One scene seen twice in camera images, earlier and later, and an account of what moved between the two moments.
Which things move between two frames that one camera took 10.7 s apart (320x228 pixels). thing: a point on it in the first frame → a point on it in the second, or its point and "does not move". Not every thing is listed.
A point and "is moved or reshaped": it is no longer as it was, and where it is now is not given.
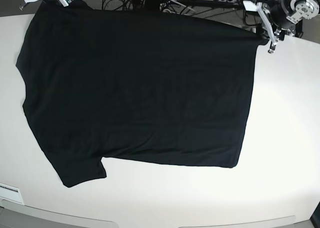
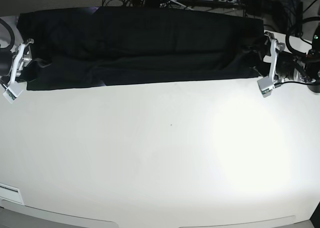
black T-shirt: (145, 87) is moved or reshaped
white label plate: (11, 193) does not move
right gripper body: (278, 34) → (276, 47)
